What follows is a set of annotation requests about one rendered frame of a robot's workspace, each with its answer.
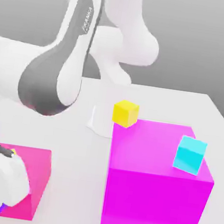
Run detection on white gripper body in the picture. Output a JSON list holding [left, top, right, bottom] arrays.
[[0, 149, 36, 210]]

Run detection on small cyan cube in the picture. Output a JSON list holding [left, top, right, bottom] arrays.
[[171, 134, 209, 177]]

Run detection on large pink box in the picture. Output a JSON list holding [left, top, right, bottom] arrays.
[[0, 143, 55, 224]]

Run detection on large magenta box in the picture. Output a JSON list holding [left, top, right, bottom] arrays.
[[99, 115, 223, 224]]

